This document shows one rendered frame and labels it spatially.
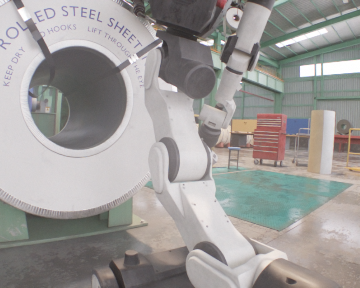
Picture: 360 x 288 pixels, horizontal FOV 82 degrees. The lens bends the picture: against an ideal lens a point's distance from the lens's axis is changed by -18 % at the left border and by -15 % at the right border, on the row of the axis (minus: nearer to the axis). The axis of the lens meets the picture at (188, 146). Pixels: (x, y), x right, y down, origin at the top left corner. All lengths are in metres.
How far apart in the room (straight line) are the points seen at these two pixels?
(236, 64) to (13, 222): 1.29
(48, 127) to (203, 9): 3.21
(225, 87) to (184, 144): 0.27
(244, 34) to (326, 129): 4.59
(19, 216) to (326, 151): 5.06
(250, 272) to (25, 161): 0.99
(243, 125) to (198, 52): 10.54
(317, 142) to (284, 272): 4.84
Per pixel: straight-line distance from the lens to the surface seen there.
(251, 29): 0.85
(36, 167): 1.19
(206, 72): 0.75
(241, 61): 0.87
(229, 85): 0.89
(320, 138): 5.30
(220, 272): 0.58
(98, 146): 1.25
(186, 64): 0.75
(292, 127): 10.01
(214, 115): 0.95
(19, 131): 1.17
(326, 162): 5.34
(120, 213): 1.60
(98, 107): 1.71
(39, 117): 3.69
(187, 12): 0.76
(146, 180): 1.40
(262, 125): 6.05
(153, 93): 0.84
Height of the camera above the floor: 0.62
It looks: 3 degrees down
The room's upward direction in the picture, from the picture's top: 3 degrees clockwise
